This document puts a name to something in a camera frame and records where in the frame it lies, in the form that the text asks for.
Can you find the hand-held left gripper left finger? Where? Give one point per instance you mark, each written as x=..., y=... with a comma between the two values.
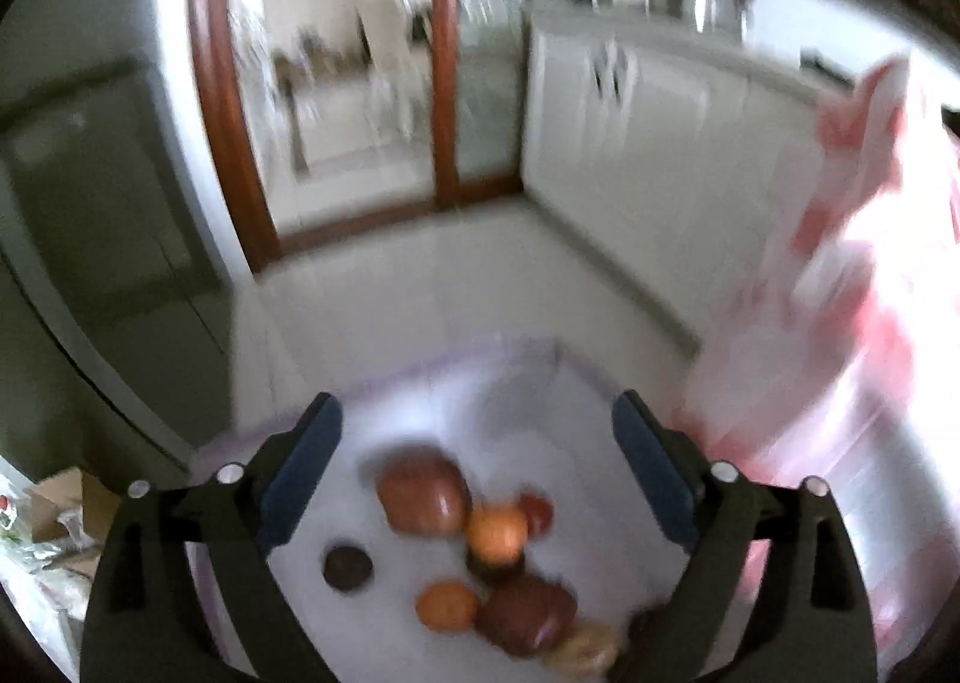
x=300, y=473

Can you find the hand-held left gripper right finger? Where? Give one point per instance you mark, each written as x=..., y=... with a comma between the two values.
x=656, y=473

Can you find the red tomato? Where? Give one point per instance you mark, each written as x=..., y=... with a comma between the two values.
x=538, y=512

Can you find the small red pomegranate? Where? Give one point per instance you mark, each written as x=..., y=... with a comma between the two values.
x=424, y=499

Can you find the white plastic bin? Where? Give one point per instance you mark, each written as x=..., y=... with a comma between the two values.
x=510, y=428

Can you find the orange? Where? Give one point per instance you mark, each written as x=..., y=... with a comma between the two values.
x=448, y=606
x=496, y=534

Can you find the yellow-brown striped fruit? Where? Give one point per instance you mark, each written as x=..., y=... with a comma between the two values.
x=585, y=647

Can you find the large dark red pomegranate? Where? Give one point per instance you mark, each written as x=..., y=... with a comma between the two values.
x=525, y=614

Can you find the cardboard box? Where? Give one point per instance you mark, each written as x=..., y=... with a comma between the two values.
x=64, y=503

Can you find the red checked plastic tablecloth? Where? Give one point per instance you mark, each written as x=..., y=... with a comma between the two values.
x=862, y=278

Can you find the white kitchen cabinet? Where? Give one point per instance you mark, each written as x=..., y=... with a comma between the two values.
x=637, y=165

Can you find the grey refrigerator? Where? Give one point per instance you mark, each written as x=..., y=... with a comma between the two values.
x=97, y=203

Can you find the white chair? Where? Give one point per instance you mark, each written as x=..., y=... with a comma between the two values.
x=386, y=53

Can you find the steel kettle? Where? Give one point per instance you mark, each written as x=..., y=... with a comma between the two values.
x=709, y=4

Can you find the wooden door frame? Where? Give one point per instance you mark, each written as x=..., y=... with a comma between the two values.
x=225, y=128

